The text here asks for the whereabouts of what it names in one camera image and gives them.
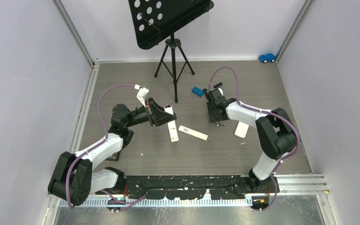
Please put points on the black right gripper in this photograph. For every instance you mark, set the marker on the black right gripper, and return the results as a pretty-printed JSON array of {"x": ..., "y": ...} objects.
[{"x": 213, "y": 118}]

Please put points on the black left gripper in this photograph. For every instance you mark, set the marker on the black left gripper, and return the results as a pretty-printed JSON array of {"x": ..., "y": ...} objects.
[{"x": 157, "y": 115}]

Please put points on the white remote control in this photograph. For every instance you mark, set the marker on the white remote control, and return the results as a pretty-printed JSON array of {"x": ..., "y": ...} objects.
[{"x": 171, "y": 125}]

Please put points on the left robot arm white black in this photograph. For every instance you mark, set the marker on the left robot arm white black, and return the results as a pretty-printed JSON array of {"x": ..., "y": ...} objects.
[{"x": 74, "y": 178}]

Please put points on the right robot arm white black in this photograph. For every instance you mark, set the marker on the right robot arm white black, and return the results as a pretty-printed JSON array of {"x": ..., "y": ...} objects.
[{"x": 278, "y": 137}]

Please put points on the blue toy brick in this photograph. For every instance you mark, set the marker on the blue toy brick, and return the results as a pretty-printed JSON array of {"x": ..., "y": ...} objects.
[{"x": 197, "y": 91}]

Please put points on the white rectangular box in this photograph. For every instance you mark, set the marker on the white rectangular box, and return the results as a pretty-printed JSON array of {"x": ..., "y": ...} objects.
[{"x": 193, "y": 133}]

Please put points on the blue toy car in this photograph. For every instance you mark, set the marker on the blue toy car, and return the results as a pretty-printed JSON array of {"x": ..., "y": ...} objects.
[{"x": 265, "y": 58}]

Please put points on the black music stand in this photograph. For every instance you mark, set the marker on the black music stand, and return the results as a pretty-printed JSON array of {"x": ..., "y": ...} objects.
[{"x": 157, "y": 21}]

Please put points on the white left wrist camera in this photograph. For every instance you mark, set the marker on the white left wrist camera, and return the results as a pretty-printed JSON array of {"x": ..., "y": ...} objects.
[{"x": 141, "y": 94}]

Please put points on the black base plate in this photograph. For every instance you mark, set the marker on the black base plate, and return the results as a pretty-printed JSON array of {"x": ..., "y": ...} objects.
[{"x": 189, "y": 187}]

